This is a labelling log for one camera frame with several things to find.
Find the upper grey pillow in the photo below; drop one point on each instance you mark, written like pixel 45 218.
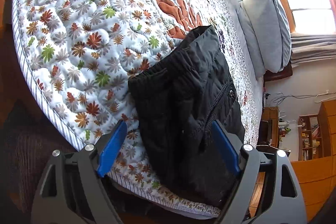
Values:
pixel 273 29

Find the floral quilted bedspread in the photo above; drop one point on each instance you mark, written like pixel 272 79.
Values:
pixel 77 56

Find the grey curtain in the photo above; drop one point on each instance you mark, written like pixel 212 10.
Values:
pixel 310 48

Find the wooden bookshelf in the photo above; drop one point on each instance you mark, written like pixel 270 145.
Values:
pixel 310 138

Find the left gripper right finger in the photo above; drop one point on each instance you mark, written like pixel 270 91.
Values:
pixel 228 145

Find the lower grey pillow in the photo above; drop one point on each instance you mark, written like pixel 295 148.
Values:
pixel 251 41

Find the wooden side cabinet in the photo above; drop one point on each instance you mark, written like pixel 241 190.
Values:
pixel 269 127

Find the grey pillow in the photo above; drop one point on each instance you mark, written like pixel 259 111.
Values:
pixel 273 29
pixel 251 41

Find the white bed sheet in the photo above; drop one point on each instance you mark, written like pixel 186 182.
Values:
pixel 257 83

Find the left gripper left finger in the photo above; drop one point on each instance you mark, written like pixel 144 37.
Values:
pixel 108 148

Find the black pants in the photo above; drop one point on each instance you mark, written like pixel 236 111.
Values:
pixel 176 101

